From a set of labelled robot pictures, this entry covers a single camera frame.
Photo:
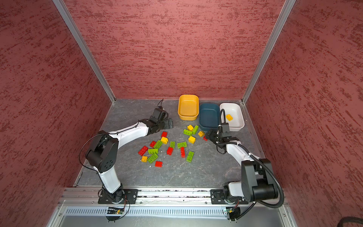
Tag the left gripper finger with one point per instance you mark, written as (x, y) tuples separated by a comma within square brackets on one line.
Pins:
[(163, 125), (169, 122)]

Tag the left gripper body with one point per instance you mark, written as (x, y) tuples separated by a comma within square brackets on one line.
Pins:
[(161, 124)]

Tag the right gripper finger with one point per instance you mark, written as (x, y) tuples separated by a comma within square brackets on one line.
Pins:
[(213, 132), (210, 138)]

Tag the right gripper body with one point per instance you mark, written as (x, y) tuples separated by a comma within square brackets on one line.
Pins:
[(217, 140)]

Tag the yellow lego brick underside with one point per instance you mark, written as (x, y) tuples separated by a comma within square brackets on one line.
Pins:
[(201, 134)]

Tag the green long lego brick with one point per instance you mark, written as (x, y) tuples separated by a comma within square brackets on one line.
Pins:
[(152, 158), (187, 132)]

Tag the yellow lego brick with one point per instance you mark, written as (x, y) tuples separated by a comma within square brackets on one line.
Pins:
[(191, 139), (164, 140), (229, 117)]

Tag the yellow lego cube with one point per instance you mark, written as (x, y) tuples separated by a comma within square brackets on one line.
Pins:
[(190, 127)]

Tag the red long lego brick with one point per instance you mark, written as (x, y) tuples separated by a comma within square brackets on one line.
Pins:
[(143, 151), (182, 152)]

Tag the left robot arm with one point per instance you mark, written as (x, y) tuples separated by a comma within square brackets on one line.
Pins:
[(102, 155)]

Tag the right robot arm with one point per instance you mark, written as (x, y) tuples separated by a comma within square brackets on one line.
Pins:
[(258, 182)]

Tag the teal plastic bin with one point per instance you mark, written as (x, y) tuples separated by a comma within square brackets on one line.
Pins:
[(209, 115)]

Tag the yellow plastic bin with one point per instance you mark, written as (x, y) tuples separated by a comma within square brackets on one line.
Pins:
[(188, 107)]

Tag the white plastic bin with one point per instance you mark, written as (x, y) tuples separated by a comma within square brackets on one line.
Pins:
[(235, 111)]

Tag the small orange lego brick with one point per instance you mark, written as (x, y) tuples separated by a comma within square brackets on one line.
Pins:
[(144, 159)]

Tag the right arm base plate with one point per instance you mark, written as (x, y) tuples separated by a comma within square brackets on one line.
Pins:
[(219, 197)]

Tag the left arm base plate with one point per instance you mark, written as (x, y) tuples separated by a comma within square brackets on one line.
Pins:
[(120, 196)]

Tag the aluminium front rail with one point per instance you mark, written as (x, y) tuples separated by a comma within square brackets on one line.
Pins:
[(147, 202)]

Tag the right corner aluminium post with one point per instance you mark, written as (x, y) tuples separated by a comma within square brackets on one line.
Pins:
[(280, 22)]

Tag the corner aluminium post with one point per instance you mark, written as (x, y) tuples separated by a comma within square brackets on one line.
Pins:
[(70, 23), (280, 22)]

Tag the left corner aluminium post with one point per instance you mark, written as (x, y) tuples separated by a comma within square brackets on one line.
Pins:
[(70, 23)]

